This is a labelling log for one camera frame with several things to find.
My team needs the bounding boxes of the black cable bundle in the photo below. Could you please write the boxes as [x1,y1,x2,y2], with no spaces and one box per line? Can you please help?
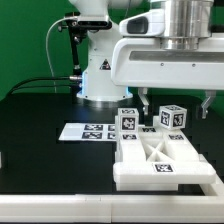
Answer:
[4,74,84,98]

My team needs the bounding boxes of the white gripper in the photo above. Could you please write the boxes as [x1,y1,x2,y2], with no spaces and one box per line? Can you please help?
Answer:
[111,35,224,119]

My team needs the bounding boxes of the black camera on stand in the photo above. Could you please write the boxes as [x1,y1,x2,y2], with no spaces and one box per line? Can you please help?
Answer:
[58,12,112,34]

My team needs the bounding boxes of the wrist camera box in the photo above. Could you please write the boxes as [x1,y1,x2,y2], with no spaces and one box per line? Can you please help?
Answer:
[119,9,165,37]

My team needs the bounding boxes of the white flat chair back panel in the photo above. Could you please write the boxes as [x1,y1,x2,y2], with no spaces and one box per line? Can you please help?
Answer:
[59,123,116,142]

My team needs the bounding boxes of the grey cable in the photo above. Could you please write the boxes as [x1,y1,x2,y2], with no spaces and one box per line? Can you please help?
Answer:
[45,17,73,94]

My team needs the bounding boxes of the white cube nut with tag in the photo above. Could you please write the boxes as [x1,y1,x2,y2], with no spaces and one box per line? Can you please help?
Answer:
[118,108,139,132]

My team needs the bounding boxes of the white L-shaped border fence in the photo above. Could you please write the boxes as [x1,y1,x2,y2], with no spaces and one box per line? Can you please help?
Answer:
[0,153,224,224]

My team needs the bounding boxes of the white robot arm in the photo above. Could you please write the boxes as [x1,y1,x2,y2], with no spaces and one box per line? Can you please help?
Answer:
[69,0,224,113]

